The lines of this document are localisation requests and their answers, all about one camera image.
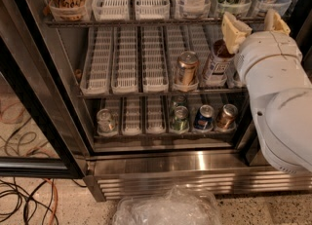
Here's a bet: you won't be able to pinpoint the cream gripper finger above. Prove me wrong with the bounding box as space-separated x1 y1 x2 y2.
264 9 291 35
221 12 252 54

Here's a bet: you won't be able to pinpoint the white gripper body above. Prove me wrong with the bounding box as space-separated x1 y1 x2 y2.
234 31 302 77

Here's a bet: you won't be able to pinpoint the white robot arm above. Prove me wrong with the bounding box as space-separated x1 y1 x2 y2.
221 9 312 173

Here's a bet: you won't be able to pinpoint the gold can middle shelf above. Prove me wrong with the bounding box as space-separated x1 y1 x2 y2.
174 51 199 92

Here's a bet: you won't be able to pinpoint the copper can bottom shelf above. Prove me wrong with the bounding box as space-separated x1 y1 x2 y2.
215 104 238 131

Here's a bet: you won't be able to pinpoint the green can bottom rear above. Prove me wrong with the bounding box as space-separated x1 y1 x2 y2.
171 94 187 109

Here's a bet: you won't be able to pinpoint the blue can bottom shelf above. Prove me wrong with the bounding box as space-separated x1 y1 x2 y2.
193 104 215 131

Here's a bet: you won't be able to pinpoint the green can bottom front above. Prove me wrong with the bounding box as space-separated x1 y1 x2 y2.
170 105 189 133

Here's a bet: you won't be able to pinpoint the stainless steel fridge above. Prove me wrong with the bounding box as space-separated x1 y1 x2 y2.
9 0 312 203

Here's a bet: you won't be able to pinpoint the pale can bottom left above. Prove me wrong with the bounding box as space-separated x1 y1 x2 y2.
97 108 116 135

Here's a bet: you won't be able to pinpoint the left glass fridge door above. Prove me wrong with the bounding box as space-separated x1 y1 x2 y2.
0 0 93 179

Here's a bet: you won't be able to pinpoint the brown tea bottle white cap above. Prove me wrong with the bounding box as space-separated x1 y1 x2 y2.
202 39 234 87

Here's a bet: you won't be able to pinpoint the clear plastic bag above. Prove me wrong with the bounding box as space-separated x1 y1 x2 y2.
112 185 222 225

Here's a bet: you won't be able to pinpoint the top wire shelf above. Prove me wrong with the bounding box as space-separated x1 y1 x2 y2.
43 15 291 28

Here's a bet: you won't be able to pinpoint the wire shelf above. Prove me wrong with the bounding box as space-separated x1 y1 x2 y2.
78 88 248 99
43 15 291 28
94 131 234 141

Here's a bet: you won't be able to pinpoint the middle wire shelf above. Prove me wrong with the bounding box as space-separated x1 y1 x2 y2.
78 88 248 99

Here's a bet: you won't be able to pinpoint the bottom wire shelf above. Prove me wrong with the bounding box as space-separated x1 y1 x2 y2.
94 131 234 141

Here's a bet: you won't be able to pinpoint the orange cable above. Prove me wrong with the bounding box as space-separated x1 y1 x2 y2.
42 178 59 225

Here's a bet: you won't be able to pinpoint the black cables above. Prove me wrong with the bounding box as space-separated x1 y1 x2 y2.
0 176 59 225

